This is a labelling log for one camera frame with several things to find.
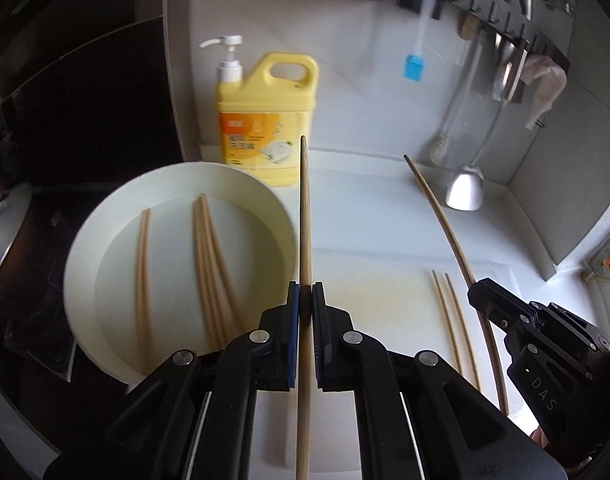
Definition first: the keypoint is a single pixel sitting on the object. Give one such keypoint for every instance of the white round bowl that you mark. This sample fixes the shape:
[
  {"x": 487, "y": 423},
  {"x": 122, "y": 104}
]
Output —
[{"x": 153, "y": 215}]

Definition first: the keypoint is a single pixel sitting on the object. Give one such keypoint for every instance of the white bottle brush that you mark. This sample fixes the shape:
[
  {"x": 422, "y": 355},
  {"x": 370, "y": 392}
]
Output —
[{"x": 439, "y": 146}]

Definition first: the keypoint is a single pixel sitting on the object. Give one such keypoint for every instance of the chopstick in bowl left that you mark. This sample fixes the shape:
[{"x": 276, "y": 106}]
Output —
[{"x": 142, "y": 301}]

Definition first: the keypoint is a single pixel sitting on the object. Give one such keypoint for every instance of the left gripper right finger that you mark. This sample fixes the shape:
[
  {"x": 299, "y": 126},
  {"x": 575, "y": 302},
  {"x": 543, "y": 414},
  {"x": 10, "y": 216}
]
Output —
[{"x": 380, "y": 381}]

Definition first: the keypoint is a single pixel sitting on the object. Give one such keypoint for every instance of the wooden chopstick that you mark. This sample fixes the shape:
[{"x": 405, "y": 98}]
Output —
[
  {"x": 469, "y": 278},
  {"x": 306, "y": 345},
  {"x": 450, "y": 326},
  {"x": 465, "y": 332}
]

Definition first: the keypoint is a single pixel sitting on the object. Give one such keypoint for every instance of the chopstick in bowl right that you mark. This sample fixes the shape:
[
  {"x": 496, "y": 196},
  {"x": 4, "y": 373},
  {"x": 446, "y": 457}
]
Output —
[{"x": 205, "y": 276}]

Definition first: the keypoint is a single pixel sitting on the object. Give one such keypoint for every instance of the hanging white rag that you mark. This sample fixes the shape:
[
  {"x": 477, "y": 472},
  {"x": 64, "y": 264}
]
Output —
[{"x": 551, "y": 80}]

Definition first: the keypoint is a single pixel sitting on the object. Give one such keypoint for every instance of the blue silicone brush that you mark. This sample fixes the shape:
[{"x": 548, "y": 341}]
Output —
[{"x": 415, "y": 61}]

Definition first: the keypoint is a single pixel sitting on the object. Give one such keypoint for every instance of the black hook rail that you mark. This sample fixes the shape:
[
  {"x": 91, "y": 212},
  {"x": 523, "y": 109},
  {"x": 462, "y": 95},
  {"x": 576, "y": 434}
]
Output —
[{"x": 508, "y": 21}]

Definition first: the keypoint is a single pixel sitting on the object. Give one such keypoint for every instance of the white power strip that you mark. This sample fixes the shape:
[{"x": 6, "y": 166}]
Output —
[{"x": 598, "y": 268}]

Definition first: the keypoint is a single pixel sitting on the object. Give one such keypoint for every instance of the white cutting board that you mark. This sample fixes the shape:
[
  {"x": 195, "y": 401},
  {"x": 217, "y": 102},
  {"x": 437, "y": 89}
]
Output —
[{"x": 393, "y": 299}]

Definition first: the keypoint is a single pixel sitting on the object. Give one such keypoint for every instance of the yellow dish soap bottle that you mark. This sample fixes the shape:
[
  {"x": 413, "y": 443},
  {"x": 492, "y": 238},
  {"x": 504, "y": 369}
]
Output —
[{"x": 262, "y": 116}]

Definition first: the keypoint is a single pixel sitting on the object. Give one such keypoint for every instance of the right human hand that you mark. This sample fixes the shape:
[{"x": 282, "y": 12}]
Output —
[{"x": 538, "y": 437}]

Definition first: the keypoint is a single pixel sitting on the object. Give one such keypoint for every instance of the steel spatula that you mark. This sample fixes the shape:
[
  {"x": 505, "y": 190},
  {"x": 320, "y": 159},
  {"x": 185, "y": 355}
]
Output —
[{"x": 465, "y": 191}]

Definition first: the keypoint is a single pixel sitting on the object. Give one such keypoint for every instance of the chopstick in bowl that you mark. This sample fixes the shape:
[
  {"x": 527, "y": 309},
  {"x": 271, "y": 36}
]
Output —
[
  {"x": 142, "y": 301},
  {"x": 222, "y": 295},
  {"x": 205, "y": 276}
]

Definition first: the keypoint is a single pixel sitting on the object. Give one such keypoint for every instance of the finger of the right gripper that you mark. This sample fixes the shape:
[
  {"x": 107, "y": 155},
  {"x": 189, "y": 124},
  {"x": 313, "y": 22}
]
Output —
[{"x": 501, "y": 307}]

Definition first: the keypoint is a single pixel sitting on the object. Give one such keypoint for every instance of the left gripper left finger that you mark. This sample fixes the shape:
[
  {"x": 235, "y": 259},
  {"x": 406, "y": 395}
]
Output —
[{"x": 263, "y": 359}]

